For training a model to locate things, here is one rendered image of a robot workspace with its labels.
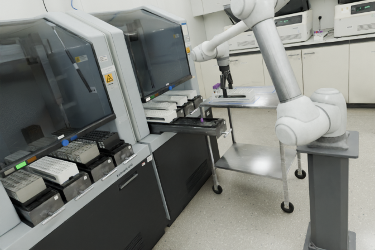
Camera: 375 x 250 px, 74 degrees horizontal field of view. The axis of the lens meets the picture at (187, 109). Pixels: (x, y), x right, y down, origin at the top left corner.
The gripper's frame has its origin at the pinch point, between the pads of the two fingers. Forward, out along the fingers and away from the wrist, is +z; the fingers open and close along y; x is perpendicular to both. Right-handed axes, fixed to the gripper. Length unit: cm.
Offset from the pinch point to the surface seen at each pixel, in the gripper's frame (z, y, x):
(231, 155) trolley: 59, 9, 10
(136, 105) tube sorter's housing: -10, -52, 40
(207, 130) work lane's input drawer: 8.5, -46.2, -5.1
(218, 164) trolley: 59, -8, 15
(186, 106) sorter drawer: 7.0, -11.6, 31.0
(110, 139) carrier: 1, -80, 39
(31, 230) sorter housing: 14, -133, 33
